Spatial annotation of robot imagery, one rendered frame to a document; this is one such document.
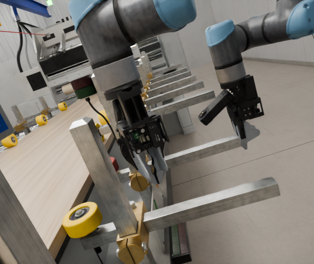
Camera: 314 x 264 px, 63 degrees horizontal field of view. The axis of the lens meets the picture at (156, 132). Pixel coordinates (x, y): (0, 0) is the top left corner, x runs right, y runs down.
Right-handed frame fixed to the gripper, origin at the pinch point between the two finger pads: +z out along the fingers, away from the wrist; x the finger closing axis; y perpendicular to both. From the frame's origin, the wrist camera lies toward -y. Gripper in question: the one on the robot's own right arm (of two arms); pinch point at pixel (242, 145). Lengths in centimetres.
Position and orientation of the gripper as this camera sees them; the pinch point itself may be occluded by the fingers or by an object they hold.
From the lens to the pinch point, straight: 81.8
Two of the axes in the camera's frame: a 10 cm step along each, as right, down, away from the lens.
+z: 3.4, 8.9, 3.0
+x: 0.1, -3.2, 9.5
